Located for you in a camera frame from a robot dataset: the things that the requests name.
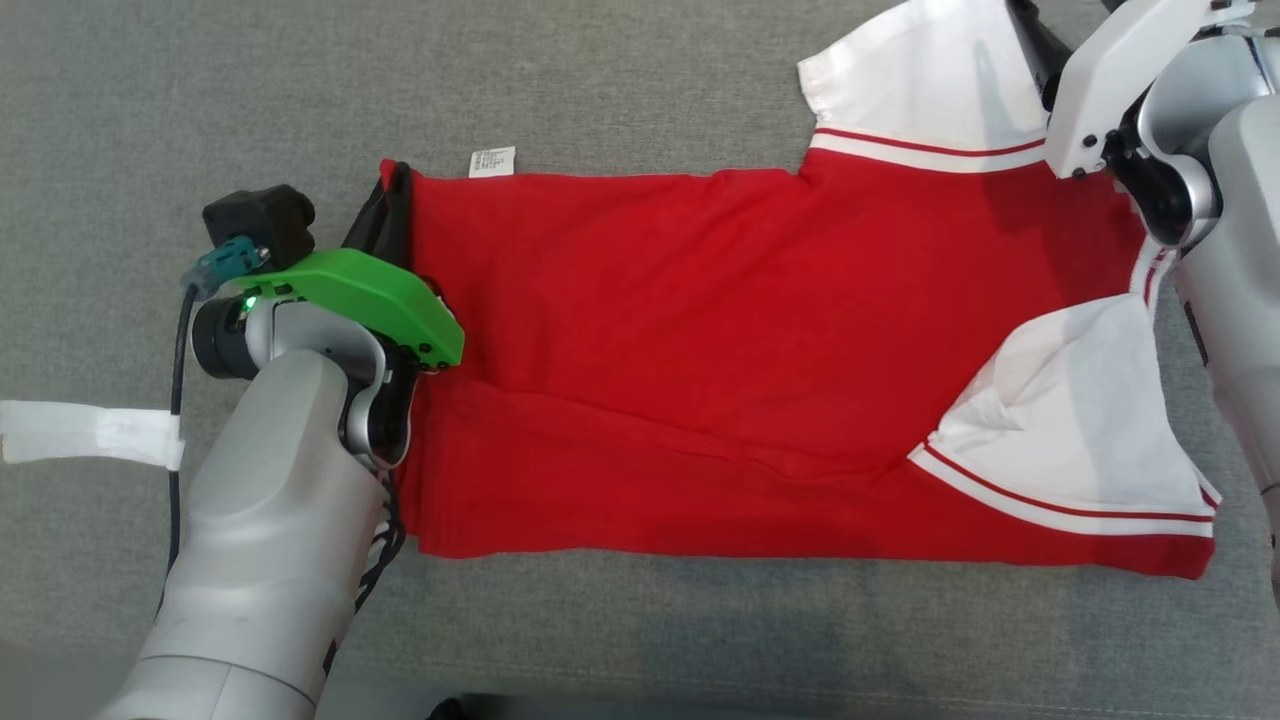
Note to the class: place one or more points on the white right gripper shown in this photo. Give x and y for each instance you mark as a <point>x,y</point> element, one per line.
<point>1110,90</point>

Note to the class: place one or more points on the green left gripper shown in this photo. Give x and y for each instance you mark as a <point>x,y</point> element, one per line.
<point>370,295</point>

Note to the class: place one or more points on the red white jersey shirt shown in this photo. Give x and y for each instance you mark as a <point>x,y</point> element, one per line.
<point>700,330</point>

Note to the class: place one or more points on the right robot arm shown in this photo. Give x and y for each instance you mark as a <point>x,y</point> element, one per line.
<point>1230,250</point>

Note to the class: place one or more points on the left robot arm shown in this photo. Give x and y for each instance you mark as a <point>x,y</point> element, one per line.
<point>270,540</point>

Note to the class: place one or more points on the white tape tag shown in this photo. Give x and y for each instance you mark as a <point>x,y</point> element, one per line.
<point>80,435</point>

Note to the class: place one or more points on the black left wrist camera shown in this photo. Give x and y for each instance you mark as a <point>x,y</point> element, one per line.
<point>260,220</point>

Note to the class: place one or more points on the teal left camera connector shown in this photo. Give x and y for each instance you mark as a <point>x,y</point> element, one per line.
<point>225,265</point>

